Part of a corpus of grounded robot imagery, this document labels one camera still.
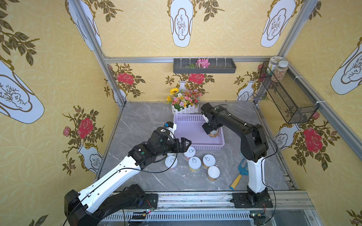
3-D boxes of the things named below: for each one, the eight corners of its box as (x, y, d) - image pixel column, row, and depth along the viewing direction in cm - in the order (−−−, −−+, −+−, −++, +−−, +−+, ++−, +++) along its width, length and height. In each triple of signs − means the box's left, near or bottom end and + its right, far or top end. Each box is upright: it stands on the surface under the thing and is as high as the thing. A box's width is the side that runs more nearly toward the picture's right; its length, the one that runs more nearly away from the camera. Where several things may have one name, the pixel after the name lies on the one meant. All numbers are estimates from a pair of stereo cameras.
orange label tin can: (202, 169, 86) (203, 165, 82) (201, 158, 91) (202, 154, 86) (214, 169, 86) (216, 165, 82) (213, 158, 91) (214, 154, 86)
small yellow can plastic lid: (207, 180, 83) (209, 176, 77) (206, 170, 87) (207, 165, 81) (218, 180, 83) (221, 176, 77) (216, 170, 87) (219, 165, 81)
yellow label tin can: (188, 172, 85) (189, 169, 81) (188, 160, 90) (188, 156, 86) (201, 172, 85) (202, 169, 81) (200, 160, 90) (200, 156, 86)
